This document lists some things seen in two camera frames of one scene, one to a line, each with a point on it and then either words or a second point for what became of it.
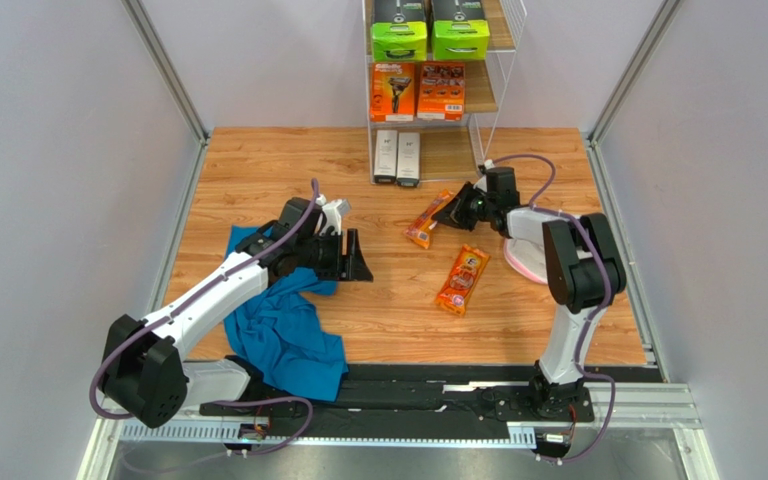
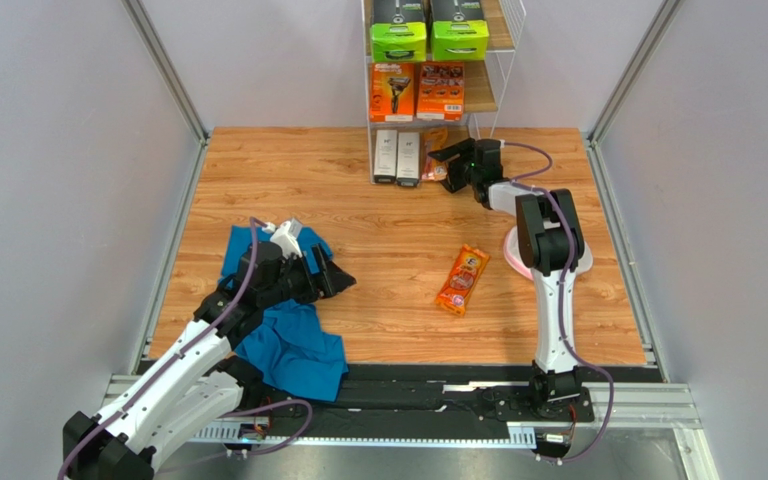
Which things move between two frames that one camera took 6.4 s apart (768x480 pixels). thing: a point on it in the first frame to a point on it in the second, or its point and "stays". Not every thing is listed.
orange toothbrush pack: x=420 y=229 to x=434 y=169
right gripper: x=471 y=207 to x=455 y=165
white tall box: x=385 y=170 stays
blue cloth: x=289 y=333 stays
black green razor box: x=399 y=31 stays
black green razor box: x=460 y=30 stays
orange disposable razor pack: x=462 y=280 stays
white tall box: x=408 y=159 stays
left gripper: x=350 y=267 to x=329 y=281
